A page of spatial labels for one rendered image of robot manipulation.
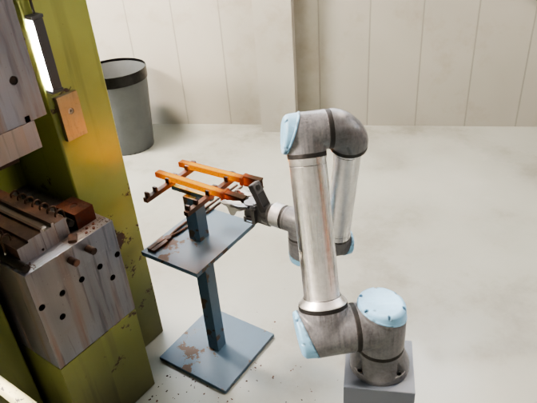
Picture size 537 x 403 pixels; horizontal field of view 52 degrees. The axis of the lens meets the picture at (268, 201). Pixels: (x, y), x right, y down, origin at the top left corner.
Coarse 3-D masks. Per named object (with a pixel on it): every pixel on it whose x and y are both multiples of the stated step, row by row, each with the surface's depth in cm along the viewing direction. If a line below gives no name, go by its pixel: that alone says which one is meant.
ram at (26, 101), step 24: (0, 0) 157; (0, 24) 159; (0, 48) 161; (24, 48) 167; (0, 72) 163; (24, 72) 169; (0, 96) 165; (24, 96) 171; (0, 120) 166; (24, 120) 173
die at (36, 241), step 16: (0, 192) 214; (32, 208) 202; (0, 224) 195; (16, 224) 194; (32, 224) 192; (64, 224) 196; (16, 240) 188; (32, 240) 187; (48, 240) 192; (16, 256) 186; (32, 256) 188
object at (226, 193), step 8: (160, 176) 228; (168, 176) 225; (176, 176) 225; (184, 184) 222; (192, 184) 219; (200, 184) 218; (216, 192) 213; (224, 192) 211; (232, 192) 211; (232, 200) 210; (240, 200) 208
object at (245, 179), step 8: (184, 160) 237; (192, 168) 232; (200, 168) 230; (208, 168) 229; (216, 168) 228; (216, 176) 227; (232, 176) 222; (240, 176) 221; (248, 176) 219; (256, 176) 218; (240, 184) 221; (248, 184) 221
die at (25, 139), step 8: (16, 128) 171; (24, 128) 174; (32, 128) 176; (0, 136) 168; (8, 136) 170; (16, 136) 172; (24, 136) 174; (32, 136) 177; (0, 144) 168; (8, 144) 171; (16, 144) 173; (24, 144) 175; (32, 144) 177; (40, 144) 180; (0, 152) 169; (8, 152) 171; (16, 152) 174; (24, 152) 176; (0, 160) 170; (8, 160) 172
